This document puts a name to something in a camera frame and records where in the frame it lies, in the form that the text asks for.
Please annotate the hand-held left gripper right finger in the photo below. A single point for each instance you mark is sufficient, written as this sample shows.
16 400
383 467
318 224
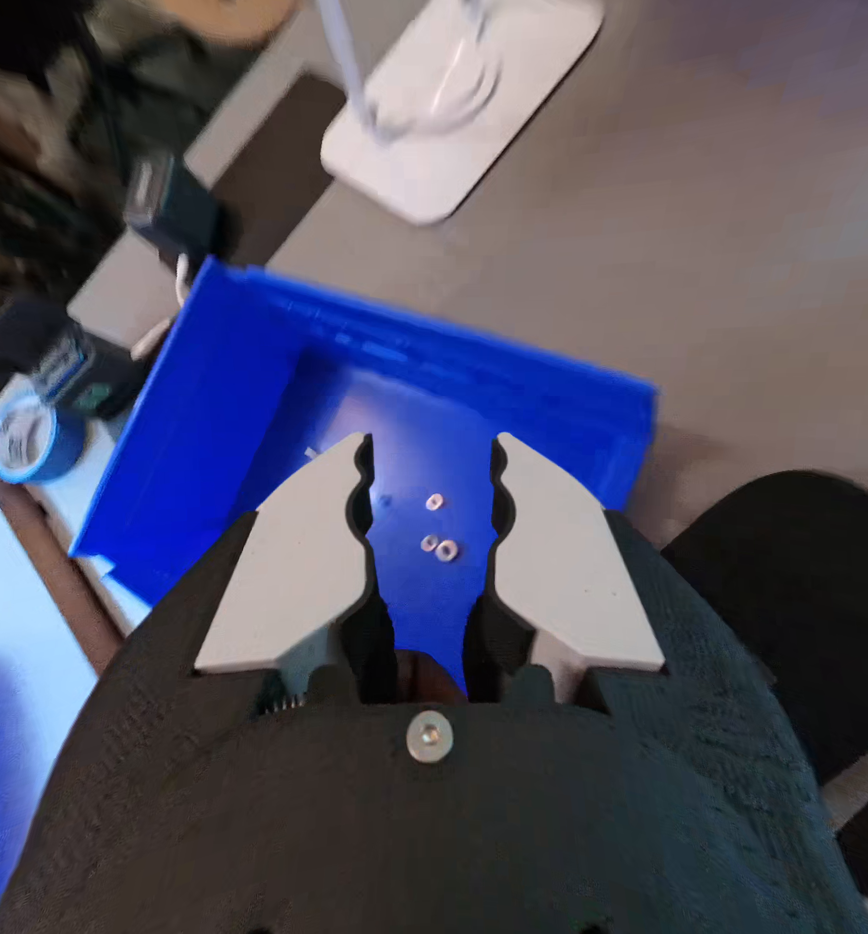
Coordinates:
572 584

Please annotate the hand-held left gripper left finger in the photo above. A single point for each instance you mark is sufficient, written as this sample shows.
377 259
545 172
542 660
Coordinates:
288 584

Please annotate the blue plastic bin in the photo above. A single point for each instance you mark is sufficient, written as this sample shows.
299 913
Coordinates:
207 438

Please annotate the person's left hand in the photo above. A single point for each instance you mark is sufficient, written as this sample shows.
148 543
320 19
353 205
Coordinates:
423 675

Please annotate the black honeycomb wrist pad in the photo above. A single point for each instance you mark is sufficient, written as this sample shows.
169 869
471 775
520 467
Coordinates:
806 620

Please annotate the blue tape roll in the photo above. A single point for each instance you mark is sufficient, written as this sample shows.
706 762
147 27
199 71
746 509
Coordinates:
36 438

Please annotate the black device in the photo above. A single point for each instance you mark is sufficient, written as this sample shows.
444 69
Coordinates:
62 350

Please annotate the dark grey box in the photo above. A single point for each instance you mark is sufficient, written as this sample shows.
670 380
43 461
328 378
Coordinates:
175 208

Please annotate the white document stand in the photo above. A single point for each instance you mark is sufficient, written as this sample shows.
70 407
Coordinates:
463 109

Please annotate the instruction sign board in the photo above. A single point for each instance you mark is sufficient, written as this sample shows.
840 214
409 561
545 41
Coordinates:
222 14

